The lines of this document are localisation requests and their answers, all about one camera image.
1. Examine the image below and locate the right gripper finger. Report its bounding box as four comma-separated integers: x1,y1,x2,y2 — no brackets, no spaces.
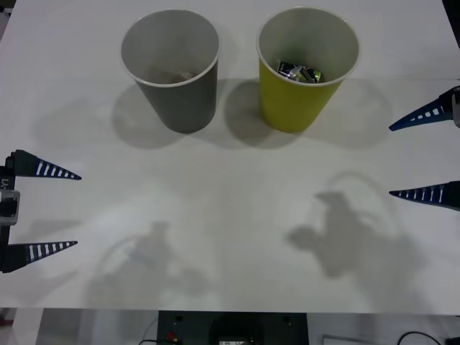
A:
388,85,460,132
388,180,460,211

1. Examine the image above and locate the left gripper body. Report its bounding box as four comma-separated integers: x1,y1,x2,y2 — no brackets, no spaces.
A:
0,165,17,249

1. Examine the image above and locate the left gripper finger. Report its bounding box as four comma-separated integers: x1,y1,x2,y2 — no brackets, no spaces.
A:
0,240,79,275
5,149,83,181

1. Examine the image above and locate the crushed green drink can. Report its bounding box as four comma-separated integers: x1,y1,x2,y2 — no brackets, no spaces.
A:
296,66,324,84

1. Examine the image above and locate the yellow-green plastic waste bin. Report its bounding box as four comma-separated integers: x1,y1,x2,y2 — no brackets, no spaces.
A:
255,6,360,134

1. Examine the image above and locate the grey plastic waste bin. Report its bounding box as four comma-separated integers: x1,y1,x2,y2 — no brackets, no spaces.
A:
119,9,221,134

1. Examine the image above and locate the brownish crumpled plastic bottle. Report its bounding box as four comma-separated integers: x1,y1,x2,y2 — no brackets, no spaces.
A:
146,64,197,86

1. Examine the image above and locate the crushed black drink can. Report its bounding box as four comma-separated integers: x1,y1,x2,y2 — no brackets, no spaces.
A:
276,60,302,79

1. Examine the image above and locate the black robot torso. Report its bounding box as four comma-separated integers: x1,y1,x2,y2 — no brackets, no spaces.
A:
157,311,308,345

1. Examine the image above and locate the black cable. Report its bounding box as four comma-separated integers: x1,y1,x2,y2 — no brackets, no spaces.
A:
397,330,449,345

